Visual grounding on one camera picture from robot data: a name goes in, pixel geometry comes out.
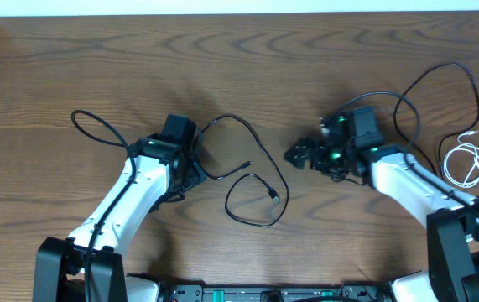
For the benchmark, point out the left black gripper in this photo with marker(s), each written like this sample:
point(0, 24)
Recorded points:
point(195, 174)

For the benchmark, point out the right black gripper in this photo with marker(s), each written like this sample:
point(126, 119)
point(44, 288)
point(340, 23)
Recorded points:
point(320, 148)

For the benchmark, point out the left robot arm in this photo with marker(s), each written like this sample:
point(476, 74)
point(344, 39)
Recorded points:
point(88, 264)

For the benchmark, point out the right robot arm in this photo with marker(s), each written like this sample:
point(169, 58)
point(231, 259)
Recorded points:
point(352, 146)

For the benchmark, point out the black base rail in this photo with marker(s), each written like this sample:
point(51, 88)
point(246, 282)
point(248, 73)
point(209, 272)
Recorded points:
point(198, 292)

